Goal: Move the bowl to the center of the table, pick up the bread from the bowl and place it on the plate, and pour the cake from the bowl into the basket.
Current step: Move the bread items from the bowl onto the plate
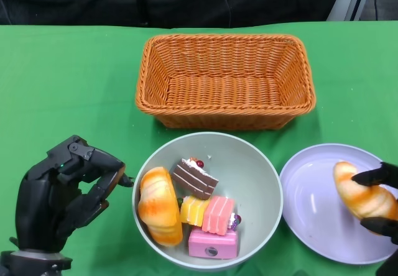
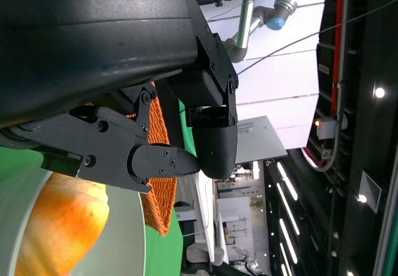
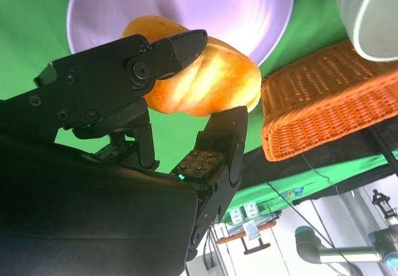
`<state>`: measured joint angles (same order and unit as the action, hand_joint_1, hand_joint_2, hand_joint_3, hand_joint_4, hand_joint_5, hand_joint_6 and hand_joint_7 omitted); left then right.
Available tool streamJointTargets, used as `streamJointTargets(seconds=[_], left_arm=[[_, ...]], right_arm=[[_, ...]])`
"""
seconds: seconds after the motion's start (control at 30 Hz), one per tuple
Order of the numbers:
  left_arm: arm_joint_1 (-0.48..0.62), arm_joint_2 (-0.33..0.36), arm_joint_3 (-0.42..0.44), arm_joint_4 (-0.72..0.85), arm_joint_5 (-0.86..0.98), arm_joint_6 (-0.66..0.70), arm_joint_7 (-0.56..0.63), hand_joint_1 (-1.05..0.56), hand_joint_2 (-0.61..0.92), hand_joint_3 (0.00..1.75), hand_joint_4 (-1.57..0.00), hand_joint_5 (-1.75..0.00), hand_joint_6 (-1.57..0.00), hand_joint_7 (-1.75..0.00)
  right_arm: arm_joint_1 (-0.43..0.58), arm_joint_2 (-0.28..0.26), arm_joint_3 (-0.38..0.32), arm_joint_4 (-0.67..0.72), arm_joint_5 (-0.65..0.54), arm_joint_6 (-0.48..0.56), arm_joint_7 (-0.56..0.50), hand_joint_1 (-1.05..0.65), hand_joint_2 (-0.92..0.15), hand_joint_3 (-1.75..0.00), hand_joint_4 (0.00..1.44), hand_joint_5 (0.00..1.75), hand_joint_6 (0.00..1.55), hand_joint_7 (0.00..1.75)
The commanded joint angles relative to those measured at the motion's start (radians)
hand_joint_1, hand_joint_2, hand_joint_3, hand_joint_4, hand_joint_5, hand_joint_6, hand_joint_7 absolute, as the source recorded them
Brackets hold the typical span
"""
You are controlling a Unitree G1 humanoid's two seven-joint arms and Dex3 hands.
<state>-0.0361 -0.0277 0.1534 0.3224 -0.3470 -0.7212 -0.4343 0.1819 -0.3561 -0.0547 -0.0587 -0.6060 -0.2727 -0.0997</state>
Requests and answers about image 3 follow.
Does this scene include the black pole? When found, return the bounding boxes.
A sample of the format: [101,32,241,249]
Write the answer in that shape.
[369,126,398,177]

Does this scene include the orange wicker basket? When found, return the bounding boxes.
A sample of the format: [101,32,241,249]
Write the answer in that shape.
[260,39,398,162]

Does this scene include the white green carton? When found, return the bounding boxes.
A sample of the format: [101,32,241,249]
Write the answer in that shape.
[243,203,259,220]
[229,207,244,224]

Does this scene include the green tablecloth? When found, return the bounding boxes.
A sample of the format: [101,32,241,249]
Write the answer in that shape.
[0,0,398,174]

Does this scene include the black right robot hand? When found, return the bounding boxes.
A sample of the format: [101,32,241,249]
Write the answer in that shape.
[0,29,249,276]

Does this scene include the lavender plate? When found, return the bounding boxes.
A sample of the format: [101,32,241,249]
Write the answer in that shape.
[66,0,296,68]

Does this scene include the black backdrop cloth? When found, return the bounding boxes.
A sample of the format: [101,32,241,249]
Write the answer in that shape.
[239,126,398,195]

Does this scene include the grey-green bowl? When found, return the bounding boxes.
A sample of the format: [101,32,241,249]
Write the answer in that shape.
[331,0,398,63]

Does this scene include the orange striped bread roll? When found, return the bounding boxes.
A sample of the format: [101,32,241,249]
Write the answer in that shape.
[120,14,262,117]

